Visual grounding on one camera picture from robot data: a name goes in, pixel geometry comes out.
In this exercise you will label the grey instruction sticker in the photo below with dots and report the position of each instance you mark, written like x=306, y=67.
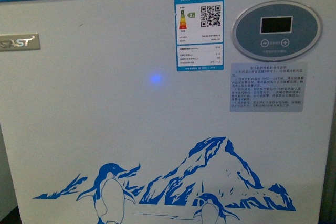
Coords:
x=268, y=87

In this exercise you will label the white blue chest freezer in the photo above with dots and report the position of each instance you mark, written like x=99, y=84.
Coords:
x=100, y=127

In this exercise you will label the oval grey control panel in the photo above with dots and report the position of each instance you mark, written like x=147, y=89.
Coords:
x=276, y=31

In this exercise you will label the silver brand badge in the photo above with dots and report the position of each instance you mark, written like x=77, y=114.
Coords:
x=20, y=42

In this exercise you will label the blue energy label sticker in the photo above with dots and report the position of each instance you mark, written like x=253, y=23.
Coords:
x=199, y=29

